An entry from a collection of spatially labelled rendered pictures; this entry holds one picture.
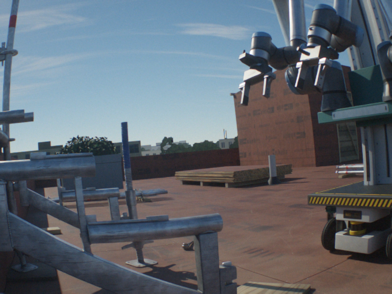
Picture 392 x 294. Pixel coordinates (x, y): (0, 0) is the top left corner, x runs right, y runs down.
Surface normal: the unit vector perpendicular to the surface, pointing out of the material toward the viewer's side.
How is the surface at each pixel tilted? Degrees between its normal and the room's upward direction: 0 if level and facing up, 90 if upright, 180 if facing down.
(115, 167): 90
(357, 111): 90
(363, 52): 90
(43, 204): 90
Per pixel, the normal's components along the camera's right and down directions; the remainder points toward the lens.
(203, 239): 0.44, -0.04
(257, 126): -0.90, 0.08
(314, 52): -0.90, -0.32
